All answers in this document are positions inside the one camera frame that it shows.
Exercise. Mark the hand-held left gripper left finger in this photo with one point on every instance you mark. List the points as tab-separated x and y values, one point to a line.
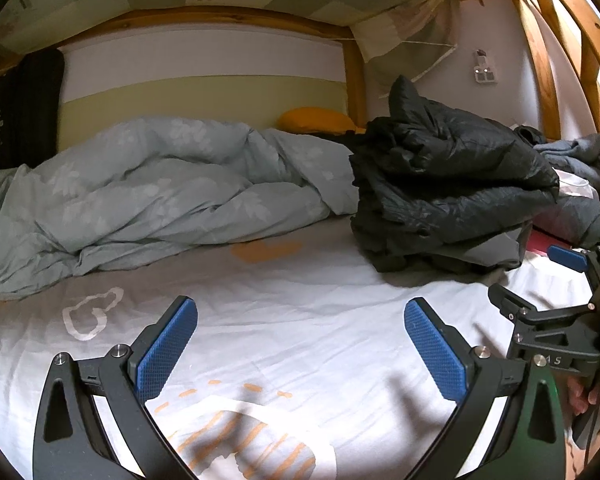
167	345

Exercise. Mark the wooden bunk bed frame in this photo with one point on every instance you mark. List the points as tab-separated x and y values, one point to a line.
352	85

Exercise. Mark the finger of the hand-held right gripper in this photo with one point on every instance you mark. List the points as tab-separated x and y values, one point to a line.
510	305
570	258

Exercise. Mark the light blue leaf-print duvet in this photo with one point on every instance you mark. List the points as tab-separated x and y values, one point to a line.
155	200

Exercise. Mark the white printed bed sheet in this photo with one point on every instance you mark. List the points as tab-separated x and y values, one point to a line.
280	310

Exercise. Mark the white cloth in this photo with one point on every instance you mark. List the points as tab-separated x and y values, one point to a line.
575	185

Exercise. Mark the red flat item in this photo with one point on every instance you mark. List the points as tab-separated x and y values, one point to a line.
540	242

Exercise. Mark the wall power socket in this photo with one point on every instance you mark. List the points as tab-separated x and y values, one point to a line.
482	75

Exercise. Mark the olive green garment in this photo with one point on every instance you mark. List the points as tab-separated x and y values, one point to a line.
480	252

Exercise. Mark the person's right hand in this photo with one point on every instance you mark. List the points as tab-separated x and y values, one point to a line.
579	395

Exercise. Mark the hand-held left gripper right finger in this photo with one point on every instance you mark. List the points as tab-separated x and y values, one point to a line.
435	350

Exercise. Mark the orange pillow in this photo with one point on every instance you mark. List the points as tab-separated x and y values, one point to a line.
315	119

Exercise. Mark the grey knit garment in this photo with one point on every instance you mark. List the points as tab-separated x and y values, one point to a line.
575	152

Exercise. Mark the black printed bag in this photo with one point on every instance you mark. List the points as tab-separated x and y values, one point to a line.
25	110

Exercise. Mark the dark grey garment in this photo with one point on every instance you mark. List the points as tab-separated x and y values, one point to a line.
575	215

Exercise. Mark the black puffer jacket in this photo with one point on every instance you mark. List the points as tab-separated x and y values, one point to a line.
455	170

